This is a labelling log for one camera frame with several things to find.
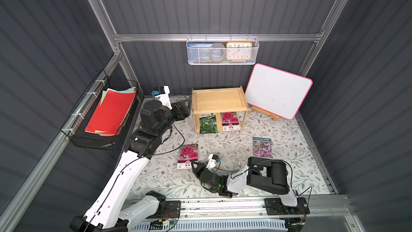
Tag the blue box in basket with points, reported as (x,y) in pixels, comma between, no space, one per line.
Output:
(198,53)

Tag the green leaf seed bag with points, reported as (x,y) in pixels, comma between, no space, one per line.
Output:
(208,124)

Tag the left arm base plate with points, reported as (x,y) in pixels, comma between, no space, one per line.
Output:
(168,209)

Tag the white wire wall basket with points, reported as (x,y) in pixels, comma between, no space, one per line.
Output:
(224,41)

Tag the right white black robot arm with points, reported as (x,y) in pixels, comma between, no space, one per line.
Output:
(269,175)

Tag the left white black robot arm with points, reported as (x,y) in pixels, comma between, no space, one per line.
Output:
(106,214)

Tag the wooden two-tier shelf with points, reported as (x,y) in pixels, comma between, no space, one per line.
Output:
(218,101)

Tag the wooden whiteboard easel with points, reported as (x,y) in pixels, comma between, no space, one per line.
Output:
(256,109)

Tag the yellow analog clock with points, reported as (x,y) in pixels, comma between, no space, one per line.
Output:
(239,51)

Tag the grey tape roll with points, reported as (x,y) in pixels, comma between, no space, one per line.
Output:
(217,52)

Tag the magenta flower seed bag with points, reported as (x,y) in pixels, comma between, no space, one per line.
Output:
(230,121)
(187,155)

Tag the black wire side basket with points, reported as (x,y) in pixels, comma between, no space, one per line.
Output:
(75,128)

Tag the red paper folder stack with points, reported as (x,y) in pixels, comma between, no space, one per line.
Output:
(111,112)

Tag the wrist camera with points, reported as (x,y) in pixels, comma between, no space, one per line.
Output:
(162,94)
(213,161)

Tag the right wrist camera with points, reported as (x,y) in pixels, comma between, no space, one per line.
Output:
(213,161)

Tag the white perforated cable duct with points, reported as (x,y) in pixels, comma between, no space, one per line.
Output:
(223,225)

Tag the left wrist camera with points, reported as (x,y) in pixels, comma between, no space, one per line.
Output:
(162,94)

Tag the pink framed whiteboard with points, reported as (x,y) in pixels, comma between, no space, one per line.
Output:
(277,91)

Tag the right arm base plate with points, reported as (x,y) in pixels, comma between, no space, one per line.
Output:
(274,206)

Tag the purple flower seed bag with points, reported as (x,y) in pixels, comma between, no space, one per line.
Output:
(262,147)

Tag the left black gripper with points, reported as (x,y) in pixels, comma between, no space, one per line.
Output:
(179,111)

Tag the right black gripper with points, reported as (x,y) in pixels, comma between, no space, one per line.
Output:
(199,170)

